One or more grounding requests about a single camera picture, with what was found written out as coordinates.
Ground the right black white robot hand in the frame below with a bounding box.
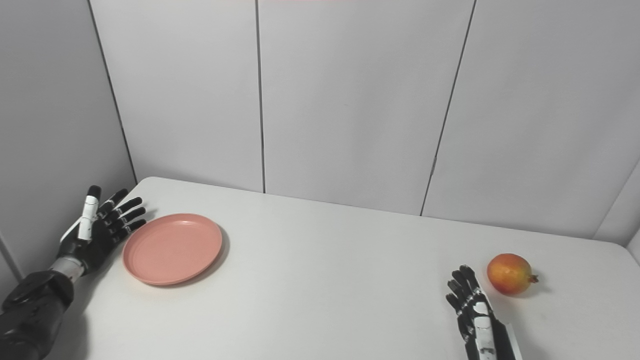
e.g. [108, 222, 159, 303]
[446, 265, 523, 360]

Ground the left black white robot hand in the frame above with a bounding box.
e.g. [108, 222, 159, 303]
[56, 185, 147, 276]

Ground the red yellow pomegranate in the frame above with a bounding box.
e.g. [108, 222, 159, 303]
[487, 253, 539, 296]

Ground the pink round plate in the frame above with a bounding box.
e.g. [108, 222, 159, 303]
[123, 213, 224, 286]

